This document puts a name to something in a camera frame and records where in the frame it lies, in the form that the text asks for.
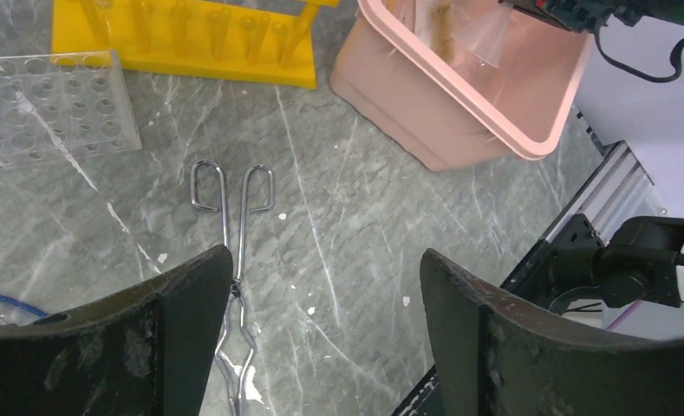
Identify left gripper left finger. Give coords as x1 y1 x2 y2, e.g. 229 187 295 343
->
0 245 233 415

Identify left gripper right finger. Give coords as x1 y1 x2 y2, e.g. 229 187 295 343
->
420 249 684 415

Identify blue safety goggles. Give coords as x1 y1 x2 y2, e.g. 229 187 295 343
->
0 294 49 318

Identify clear plastic tube rack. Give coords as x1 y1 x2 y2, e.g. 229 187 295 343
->
0 50 142 170

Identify pink plastic bin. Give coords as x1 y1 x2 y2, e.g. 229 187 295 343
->
330 1 591 172

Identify white plastic packet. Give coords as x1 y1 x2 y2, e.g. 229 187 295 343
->
453 3 513 68

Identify yellow test tube rack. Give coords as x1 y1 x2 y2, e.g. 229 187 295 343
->
51 0 338 89

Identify bristle test tube brush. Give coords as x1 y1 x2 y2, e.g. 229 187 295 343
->
429 1 455 64

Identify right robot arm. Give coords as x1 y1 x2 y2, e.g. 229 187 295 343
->
505 1 684 341

